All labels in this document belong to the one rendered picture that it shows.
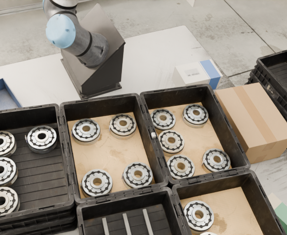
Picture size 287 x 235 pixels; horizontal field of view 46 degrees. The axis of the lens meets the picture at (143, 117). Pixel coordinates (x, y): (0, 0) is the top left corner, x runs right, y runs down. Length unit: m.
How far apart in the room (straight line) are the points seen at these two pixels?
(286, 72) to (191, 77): 0.87
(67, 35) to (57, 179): 0.53
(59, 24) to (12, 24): 1.81
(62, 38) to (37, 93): 0.38
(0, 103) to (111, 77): 0.50
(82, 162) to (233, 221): 0.55
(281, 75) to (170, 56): 0.79
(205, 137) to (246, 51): 1.89
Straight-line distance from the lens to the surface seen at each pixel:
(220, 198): 1.25
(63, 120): 1.23
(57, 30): 1.36
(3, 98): 1.63
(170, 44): 1.91
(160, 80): 1.70
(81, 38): 1.38
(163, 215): 1.18
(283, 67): 2.36
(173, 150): 1.26
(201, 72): 1.66
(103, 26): 1.54
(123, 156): 1.26
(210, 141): 1.36
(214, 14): 3.48
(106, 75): 1.53
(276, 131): 1.46
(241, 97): 1.52
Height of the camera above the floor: 1.91
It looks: 52 degrees down
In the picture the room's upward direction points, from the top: 11 degrees clockwise
